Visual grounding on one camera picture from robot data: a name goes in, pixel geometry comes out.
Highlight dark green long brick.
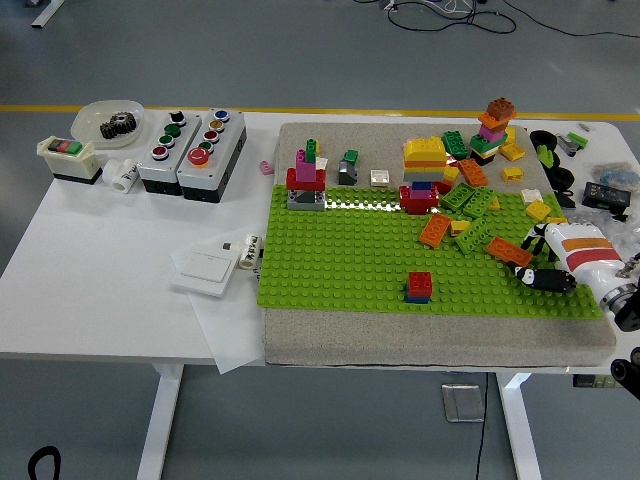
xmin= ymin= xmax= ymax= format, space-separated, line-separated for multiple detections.
xmin=442 ymin=130 xmax=472 ymax=161

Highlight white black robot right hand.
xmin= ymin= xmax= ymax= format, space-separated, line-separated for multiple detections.
xmin=513 ymin=222 xmax=639 ymax=307

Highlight brick tower with yellow top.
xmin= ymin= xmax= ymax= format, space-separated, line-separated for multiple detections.
xmin=398 ymin=135 xmax=449 ymax=215

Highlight beige red-green switch box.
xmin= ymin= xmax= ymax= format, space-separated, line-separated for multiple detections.
xmin=37 ymin=135 xmax=104 ymax=186

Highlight orange long brick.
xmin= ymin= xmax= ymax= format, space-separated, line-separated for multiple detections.
xmin=418 ymin=213 xmax=451 ymax=250
xmin=485 ymin=236 xmax=535 ymax=268
xmin=458 ymin=158 xmax=490 ymax=189

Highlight red square brick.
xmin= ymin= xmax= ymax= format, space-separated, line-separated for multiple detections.
xmin=407 ymin=271 xmax=434 ymax=298

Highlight brick tower with brown top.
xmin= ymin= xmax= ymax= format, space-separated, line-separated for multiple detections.
xmin=469 ymin=98 xmax=519 ymax=167

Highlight translucent paper sheet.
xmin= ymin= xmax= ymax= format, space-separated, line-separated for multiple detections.
xmin=169 ymin=244 xmax=266 ymax=375

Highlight metal floor socket plate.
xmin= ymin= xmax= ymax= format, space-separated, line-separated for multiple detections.
xmin=440 ymin=383 xmax=486 ymax=424

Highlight thin black floor cable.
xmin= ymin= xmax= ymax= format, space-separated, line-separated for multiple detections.
xmin=474 ymin=372 xmax=490 ymax=480

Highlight black toy tyre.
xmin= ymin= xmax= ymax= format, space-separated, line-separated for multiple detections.
xmin=528 ymin=129 xmax=559 ymax=151
xmin=548 ymin=167 xmax=576 ymax=191

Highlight small white pipe fitting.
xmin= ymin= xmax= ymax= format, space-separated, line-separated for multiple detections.
xmin=222 ymin=232 xmax=265 ymax=271

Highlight plastic bag with blue parts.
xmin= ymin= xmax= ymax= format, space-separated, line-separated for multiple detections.
xmin=589 ymin=162 xmax=640 ymax=189

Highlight lime green long brick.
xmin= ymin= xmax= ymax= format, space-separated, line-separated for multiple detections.
xmin=462 ymin=187 xmax=500 ymax=220
xmin=453 ymin=217 xmax=493 ymax=255

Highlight grey slope brick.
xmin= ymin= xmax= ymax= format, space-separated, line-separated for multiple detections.
xmin=337 ymin=159 xmax=360 ymax=186

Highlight white wall switch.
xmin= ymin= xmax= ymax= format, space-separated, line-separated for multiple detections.
xmin=170 ymin=248 xmax=241 ymax=298

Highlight clear plastic bags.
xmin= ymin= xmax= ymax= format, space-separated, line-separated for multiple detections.
xmin=567 ymin=199 xmax=640 ymax=261

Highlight grey emergency-stop control box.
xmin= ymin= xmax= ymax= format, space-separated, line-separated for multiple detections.
xmin=177 ymin=108 xmax=249 ymax=205

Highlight green studded baseplate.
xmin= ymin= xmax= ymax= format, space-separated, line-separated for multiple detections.
xmin=256 ymin=183 xmax=605 ymax=321

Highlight white pipe tee fitting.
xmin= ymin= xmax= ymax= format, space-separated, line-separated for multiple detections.
xmin=102 ymin=158 xmax=141 ymax=194

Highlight black metal gear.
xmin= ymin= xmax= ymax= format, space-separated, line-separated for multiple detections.
xmin=99 ymin=112 xmax=139 ymax=140

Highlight grey metal frame foot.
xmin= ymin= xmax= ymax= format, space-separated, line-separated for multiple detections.
xmin=30 ymin=0 xmax=66 ymax=29

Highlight grey-brown mat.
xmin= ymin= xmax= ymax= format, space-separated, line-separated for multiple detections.
xmin=263 ymin=122 xmax=619 ymax=369

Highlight brick tower with magenta middle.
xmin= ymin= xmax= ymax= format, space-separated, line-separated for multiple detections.
xmin=285 ymin=137 xmax=327 ymax=211

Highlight white plastic bowl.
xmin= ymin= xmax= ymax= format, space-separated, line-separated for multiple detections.
xmin=70 ymin=99 xmax=146 ymax=150

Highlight table height control panel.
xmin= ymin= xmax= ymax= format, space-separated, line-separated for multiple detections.
xmin=573 ymin=374 xmax=624 ymax=389

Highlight grey four-button control box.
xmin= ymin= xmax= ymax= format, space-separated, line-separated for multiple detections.
xmin=137 ymin=110 xmax=204 ymax=197

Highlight black looped floor cable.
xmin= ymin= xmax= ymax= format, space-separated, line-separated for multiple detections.
xmin=387 ymin=0 xmax=517 ymax=35

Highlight white table leg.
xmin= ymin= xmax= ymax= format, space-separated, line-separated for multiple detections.
xmin=135 ymin=363 xmax=185 ymax=480
xmin=494 ymin=372 xmax=544 ymax=480

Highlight black digital meter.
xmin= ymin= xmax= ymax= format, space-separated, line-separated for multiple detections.
xmin=580 ymin=181 xmax=632 ymax=211

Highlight long black floor cable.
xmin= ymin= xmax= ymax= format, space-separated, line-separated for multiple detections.
xmin=502 ymin=0 xmax=640 ymax=39

